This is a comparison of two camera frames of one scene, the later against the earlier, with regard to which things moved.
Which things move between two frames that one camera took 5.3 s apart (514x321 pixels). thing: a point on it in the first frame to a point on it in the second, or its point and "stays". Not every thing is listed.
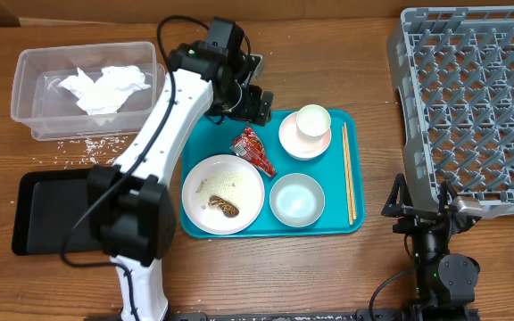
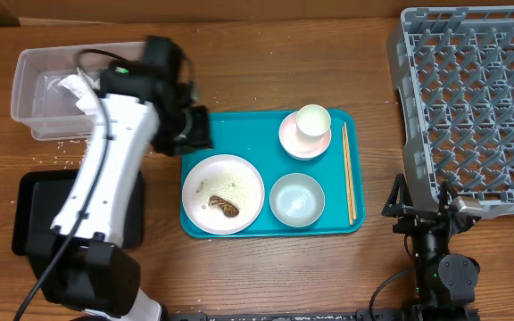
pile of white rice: (227, 184) stays
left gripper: (249, 109) to (194, 134)
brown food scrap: (228, 209) stays
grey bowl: (297, 200) stays
